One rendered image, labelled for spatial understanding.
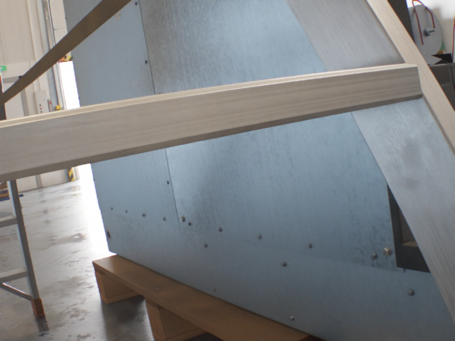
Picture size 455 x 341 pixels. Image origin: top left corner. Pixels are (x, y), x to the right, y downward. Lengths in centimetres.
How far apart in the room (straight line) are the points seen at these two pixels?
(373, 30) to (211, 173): 93
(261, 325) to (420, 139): 88
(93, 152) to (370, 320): 77
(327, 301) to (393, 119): 68
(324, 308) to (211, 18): 63
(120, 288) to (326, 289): 125
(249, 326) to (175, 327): 44
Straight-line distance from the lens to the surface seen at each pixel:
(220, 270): 135
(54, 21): 1077
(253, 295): 124
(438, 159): 36
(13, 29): 1067
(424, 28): 677
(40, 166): 21
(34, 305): 213
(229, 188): 120
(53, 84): 1054
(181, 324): 161
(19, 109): 1037
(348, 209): 89
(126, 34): 163
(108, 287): 211
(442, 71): 88
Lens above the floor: 61
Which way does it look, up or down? 4 degrees down
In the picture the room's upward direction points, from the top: 10 degrees counter-clockwise
